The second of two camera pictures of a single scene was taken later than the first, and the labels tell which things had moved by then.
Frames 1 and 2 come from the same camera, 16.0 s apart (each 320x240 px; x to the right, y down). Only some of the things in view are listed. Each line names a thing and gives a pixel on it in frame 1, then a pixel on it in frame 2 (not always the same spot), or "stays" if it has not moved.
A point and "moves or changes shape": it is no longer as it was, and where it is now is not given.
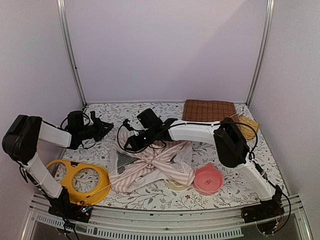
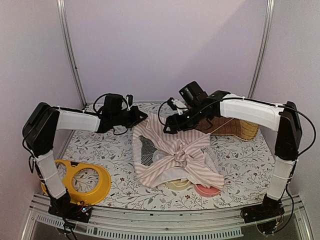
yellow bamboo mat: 248,132 stays
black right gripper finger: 131,141 -> 171,126
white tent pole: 196,187 moves or changes shape
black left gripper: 101,130 -> 137,119
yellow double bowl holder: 102,189 stays
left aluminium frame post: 67,44 stays
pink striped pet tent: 163,160 moves or changes shape
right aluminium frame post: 266,42 stays
